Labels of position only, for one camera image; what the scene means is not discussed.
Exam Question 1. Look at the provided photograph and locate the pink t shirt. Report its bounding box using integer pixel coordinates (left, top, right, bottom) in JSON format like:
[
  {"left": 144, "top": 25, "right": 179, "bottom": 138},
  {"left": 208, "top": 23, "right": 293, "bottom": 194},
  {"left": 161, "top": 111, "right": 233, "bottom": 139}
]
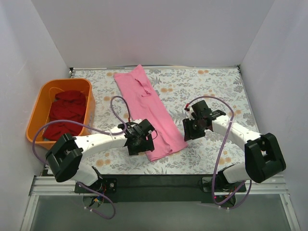
[{"left": 114, "top": 65, "right": 188, "bottom": 162}]

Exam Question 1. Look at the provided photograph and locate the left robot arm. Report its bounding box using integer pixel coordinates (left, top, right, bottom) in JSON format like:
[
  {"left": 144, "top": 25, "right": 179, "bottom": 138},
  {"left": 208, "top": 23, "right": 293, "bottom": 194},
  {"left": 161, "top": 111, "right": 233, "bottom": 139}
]
[{"left": 46, "top": 119, "right": 156, "bottom": 193}]

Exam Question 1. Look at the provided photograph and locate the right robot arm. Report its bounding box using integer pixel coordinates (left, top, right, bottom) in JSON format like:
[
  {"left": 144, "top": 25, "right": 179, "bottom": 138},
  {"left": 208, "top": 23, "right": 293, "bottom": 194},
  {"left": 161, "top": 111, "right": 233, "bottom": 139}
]
[{"left": 182, "top": 100, "right": 286, "bottom": 191}]

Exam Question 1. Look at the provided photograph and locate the floral table cloth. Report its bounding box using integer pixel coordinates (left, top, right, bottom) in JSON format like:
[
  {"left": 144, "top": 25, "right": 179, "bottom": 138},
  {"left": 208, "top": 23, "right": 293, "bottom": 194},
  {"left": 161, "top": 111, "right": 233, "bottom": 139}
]
[{"left": 75, "top": 68, "right": 257, "bottom": 174}]

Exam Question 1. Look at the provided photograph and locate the red t shirt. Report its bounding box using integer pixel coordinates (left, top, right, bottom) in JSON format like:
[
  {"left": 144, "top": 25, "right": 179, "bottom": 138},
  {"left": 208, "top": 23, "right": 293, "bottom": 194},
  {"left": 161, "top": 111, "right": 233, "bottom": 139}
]
[{"left": 43, "top": 90, "right": 87, "bottom": 141}]

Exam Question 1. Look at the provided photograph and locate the orange plastic basket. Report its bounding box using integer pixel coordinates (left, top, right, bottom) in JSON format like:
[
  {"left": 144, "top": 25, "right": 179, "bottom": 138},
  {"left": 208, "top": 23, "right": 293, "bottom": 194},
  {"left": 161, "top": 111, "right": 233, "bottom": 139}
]
[{"left": 26, "top": 78, "right": 95, "bottom": 142}]

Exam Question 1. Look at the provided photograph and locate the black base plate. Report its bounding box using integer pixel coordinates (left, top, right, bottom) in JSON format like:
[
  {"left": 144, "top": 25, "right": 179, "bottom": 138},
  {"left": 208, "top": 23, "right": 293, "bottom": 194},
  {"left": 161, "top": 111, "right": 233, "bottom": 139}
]
[{"left": 74, "top": 173, "right": 248, "bottom": 209}]

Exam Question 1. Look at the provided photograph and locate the aluminium frame rail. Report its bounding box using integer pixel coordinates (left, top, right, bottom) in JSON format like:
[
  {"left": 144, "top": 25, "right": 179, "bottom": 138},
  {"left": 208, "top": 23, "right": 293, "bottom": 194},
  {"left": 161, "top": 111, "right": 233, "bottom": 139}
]
[{"left": 22, "top": 176, "right": 301, "bottom": 231}]

